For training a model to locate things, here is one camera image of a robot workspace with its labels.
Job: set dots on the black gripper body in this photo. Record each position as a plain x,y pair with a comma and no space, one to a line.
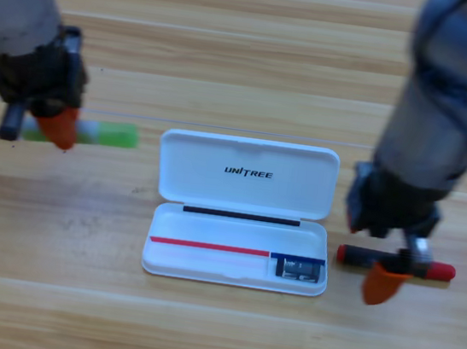
44,76
388,208

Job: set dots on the green highlighter marker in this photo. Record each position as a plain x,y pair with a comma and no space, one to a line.
114,134

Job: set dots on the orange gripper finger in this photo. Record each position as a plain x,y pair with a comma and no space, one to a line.
382,284
351,226
63,128

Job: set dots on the black marker with red cap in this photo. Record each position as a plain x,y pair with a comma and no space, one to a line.
360,256

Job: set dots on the white Unitree pencil case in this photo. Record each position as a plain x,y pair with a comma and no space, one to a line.
246,176

